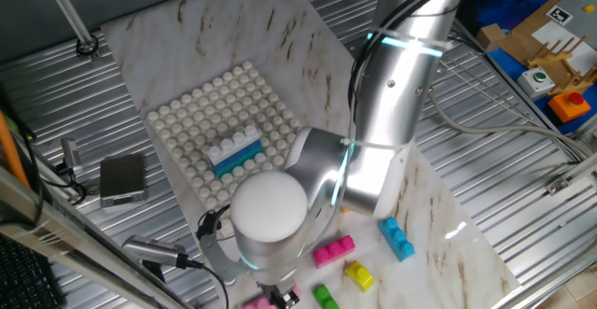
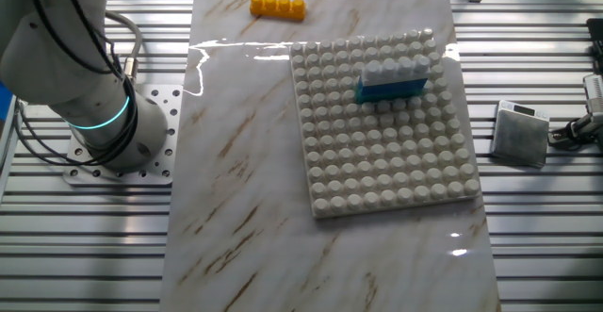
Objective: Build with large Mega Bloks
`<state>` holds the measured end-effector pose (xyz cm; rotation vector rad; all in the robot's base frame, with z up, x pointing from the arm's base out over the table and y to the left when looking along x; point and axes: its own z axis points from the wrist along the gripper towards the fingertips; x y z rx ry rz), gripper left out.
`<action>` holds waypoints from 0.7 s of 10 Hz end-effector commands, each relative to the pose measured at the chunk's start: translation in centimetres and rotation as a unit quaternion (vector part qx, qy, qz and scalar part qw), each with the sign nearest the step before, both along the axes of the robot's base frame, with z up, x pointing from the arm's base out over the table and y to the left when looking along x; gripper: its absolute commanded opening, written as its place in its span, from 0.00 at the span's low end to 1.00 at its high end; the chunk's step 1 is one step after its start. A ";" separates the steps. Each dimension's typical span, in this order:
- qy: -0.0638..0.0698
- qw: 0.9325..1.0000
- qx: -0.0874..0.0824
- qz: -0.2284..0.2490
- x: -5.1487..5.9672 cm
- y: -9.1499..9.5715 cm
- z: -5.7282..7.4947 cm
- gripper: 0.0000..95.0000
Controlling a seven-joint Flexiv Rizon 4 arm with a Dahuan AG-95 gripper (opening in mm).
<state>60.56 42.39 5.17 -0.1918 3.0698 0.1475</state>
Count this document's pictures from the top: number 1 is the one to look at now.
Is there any yellow two-stud block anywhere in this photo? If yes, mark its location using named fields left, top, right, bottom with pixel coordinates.
left=343, top=260, right=376, bottom=293

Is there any magenta three-stud block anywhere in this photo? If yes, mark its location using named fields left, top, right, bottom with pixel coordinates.
left=311, top=234, right=356, bottom=270

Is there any marble pattern board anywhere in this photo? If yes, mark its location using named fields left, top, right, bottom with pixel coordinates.
left=100, top=0, right=521, bottom=309

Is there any light blue three-stud block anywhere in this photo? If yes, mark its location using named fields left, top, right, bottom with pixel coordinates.
left=377, top=216, right=416, bottom=263

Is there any white studded baseplate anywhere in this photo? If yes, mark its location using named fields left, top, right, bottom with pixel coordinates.
left=144, top=61, right=302, bottom=212

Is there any small silver camera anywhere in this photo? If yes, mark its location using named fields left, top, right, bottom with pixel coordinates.
left=60, top=138, right=84, bottom=176

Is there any black cable bundle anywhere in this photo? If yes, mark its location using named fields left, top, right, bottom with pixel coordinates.
left=347, top=0, right=467, bottom=128

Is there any white box green button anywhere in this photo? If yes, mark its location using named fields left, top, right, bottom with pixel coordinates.
left=516, top=66, right=556, bottom=100

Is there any black keyboard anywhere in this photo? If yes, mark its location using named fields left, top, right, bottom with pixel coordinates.
left=0, top=233, right=66, bottom=309

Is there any black camera cable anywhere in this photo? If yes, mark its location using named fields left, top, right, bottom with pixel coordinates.
left=186, top=258, right=233, bottom=309

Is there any white paper sheet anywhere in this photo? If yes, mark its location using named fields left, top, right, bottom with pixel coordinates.
left=531, top=19, right=597, bottom=75

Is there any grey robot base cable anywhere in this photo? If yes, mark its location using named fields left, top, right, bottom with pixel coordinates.
left=426, top=89, right=591, bottom=161

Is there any pink four-stud block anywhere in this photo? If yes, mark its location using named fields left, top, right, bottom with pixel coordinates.
left=241, top=284, right=302, bottom=309

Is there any wooden peg rack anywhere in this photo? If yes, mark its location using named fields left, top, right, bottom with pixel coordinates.
left=525, top=35, right=597, bottom=96

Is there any aluminium frame beam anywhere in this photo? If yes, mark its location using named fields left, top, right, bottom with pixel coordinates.
left=0, top=166, right=187, bottom=309

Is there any blue four-stud block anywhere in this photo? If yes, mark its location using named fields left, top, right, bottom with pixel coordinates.
left=209, top=138, right=263, bottom=173

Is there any black white marker tag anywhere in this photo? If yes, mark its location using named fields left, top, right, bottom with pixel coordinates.
left=544, top=4, right=574, bottom=26

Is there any small cardboard box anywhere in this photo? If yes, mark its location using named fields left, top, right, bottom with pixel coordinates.
left=475, top=22, right=507, bottom=53

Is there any silver digital scale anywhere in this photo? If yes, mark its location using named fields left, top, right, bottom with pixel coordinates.
left=99, top=153, right=148, bottom=209

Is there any small aluminium corner bracket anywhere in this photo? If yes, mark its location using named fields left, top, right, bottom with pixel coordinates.
left=545, top=176, right=574, bottom=196

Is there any white four-stud block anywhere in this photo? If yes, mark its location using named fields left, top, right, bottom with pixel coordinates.
left=206, top=124, right=261, bottom=164

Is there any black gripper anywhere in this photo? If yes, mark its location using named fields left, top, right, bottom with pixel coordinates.
left=260, top=283, right=301, bottom=309

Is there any grey studded board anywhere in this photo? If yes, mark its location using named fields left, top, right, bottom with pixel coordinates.
left=557, top=0, right=597, bottom=51

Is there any aluminium tripod pole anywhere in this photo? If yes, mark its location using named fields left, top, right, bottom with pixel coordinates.
left=39, top=0, right=102, bottom=63

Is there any brown cardboard sheet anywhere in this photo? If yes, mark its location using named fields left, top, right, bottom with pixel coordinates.
left=484, top=0, right=565, bottom=67

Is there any silver camera on stand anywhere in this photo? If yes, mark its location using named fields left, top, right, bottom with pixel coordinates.
left=121, top=234, right=190, bottom=282

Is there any orange box red button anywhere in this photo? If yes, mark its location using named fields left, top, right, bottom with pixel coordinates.
left=548, top=91, right=592, bottom=124

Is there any black ring on pole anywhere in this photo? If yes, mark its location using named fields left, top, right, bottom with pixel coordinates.
left=76, top=33, right=100, bottom=58

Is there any orange pole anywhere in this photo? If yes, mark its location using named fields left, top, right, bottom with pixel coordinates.
left=0, top=110, right=30, bottom=189

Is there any green two-stud block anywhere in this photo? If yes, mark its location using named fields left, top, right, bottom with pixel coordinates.
left=312, top=284, right=340, bottom=309

